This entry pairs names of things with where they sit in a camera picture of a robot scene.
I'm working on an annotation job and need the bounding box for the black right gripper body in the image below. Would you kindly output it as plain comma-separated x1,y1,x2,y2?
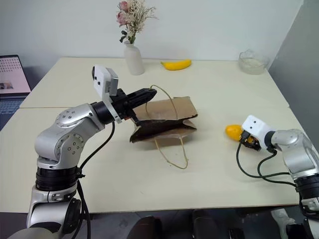
242,135,262,152

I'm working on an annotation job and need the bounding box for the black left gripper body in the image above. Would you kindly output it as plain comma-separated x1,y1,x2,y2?
111,88,137,121

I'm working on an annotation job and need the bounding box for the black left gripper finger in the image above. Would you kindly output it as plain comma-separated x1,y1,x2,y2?
129,109,144,128
127,88,158,109

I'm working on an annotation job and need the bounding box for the yellow mango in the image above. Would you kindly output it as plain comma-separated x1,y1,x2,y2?
224,124,244,142

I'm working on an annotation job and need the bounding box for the brown paper bag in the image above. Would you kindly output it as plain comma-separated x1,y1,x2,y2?
129,84,199,170

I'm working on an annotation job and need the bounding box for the white ceramic vase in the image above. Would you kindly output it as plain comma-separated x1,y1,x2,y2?
124,40,146,76

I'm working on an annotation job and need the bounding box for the yellow banana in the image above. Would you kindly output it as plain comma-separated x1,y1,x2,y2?
160,59,192,71

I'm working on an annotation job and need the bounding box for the dried flower bouquet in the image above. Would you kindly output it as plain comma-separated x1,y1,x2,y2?
116,0,159,46

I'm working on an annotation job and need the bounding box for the clear glass bowl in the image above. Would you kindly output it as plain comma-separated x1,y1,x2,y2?
238,49,271,75

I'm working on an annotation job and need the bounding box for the white shoe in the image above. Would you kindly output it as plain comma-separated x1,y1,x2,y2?
271,208,296,230

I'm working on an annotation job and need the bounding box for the dark rounded shape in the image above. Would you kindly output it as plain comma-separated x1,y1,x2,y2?
129,216,163,239

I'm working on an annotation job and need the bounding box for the open laptop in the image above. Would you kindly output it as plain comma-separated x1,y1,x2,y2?
0,54,32,131

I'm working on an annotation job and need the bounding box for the grey partition panel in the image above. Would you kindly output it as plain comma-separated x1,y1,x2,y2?
267,0,319,131

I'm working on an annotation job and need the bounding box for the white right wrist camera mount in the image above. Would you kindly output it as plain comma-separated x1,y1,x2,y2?
241,115,271,148

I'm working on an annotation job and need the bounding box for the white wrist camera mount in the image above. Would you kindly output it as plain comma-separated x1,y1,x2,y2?
91,64,123,124
241,115,271,148

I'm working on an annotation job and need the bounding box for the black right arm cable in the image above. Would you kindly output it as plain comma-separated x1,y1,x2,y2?
236,134,298,186

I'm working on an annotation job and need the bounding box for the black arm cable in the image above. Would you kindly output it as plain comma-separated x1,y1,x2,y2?
236,134,298,186
76,120,116,239

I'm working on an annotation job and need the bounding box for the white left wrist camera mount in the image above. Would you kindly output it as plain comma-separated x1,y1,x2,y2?
91,64,123,124

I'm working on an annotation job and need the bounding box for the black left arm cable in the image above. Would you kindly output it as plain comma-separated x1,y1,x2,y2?
76,120,116,239

